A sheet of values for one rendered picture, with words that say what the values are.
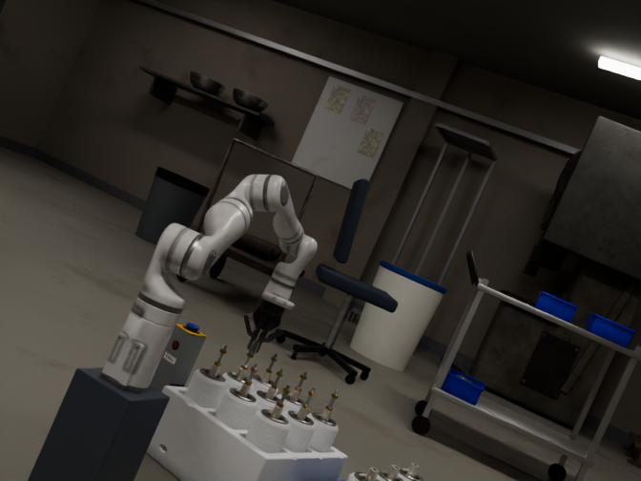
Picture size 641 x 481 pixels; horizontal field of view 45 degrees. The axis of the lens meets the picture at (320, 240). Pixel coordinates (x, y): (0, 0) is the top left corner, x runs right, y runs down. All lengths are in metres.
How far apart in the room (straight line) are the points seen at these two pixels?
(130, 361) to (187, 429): 0.58
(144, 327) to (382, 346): 4.11
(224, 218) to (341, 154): 6.97
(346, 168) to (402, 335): 3.35
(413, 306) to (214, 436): 3.63
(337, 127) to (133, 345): 7.27
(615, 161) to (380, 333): 2.50
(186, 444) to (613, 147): 5.26
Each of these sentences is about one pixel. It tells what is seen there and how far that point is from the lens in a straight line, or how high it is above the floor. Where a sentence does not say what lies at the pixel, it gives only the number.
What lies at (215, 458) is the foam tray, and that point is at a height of 0.10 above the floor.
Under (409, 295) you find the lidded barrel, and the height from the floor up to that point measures 0.53.
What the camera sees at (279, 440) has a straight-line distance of 1.98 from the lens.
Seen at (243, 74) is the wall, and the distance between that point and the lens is 9.37.
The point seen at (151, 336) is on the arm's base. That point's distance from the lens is 1.53.
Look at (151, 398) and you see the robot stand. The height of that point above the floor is 0.30.
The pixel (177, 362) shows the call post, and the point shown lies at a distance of 2.24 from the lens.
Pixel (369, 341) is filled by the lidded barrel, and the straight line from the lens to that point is 5.57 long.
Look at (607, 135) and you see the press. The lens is 6.78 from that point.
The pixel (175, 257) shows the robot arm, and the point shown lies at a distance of 1.51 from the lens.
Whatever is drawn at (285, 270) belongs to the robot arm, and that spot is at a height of 0.59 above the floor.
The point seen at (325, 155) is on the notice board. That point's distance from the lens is 8.64.
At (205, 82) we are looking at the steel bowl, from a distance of 8.98.
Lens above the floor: 0.75
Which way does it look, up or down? 1 degrees down
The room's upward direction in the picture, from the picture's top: 24 degrees clockwise
